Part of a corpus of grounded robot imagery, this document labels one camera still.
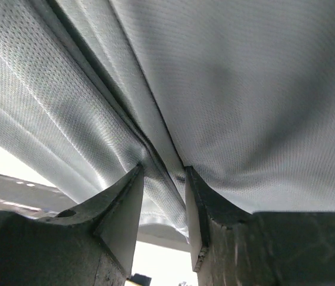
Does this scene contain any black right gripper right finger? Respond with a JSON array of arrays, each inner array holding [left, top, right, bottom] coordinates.
[[185, 167, 335, 285]]

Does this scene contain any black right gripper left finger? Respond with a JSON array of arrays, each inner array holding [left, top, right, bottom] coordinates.
[[0, 165, 144, 285]]

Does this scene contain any dark grey t shirt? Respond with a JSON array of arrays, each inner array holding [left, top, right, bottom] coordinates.
[[0, 1, 335, 235]]

